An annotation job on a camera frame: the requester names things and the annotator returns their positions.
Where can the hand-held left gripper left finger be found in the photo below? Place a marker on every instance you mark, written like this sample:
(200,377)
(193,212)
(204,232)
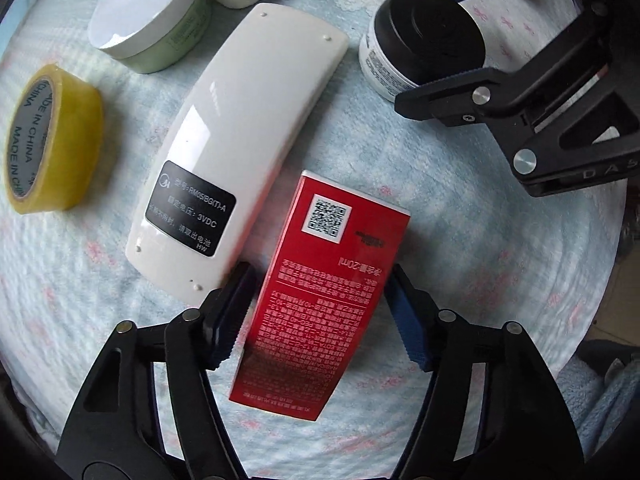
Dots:
(231,310)

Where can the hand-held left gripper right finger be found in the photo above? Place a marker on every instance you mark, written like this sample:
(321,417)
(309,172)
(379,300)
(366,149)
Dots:
(409,317)

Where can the white jar with black lid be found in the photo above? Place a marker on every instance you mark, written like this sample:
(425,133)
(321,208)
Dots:
(425,42)

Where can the red printed carton box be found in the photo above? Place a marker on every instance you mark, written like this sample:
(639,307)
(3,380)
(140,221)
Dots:
(312,290)

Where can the white remote control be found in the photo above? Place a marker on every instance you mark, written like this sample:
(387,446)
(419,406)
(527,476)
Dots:
(235,145)

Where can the yellow adhesive tape roll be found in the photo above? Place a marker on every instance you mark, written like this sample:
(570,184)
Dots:
(50,140)

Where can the green jar with white lid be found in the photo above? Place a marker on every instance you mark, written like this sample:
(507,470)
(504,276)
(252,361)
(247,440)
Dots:
(145,15)

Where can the light blue fuzzy blanket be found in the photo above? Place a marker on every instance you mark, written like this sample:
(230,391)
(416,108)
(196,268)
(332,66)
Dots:
(595,405)

